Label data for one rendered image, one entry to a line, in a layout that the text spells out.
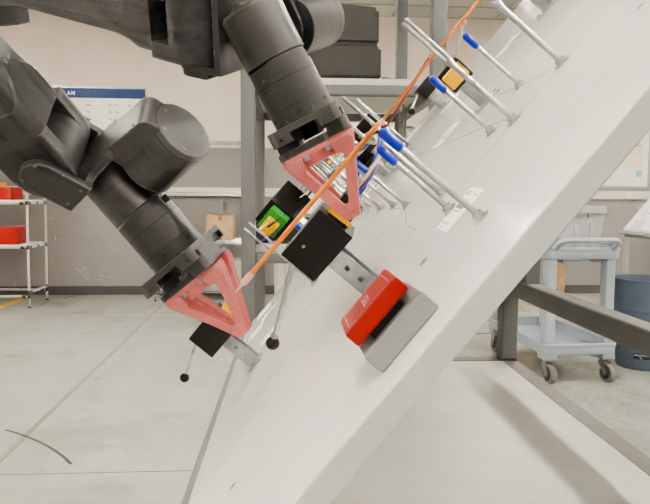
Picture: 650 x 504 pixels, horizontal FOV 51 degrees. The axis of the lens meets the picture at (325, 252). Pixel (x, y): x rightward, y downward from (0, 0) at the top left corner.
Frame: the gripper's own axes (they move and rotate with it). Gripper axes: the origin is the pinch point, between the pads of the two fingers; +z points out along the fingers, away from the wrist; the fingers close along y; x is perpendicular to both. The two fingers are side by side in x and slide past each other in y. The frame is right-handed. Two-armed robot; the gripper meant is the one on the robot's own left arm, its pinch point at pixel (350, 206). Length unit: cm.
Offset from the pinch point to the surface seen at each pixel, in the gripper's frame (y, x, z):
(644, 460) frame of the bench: 29, -19, 56
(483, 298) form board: -23.7, -6.4, 5.3
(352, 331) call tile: -21.3, 1.8, 4.5
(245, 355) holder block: 32.1, 26.4, 17.2
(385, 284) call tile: -20.0, -1.4, 2.9
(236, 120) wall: 745, 133, -54
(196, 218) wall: 724, 226, 26
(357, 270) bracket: -0.9, 2.0, 5.5
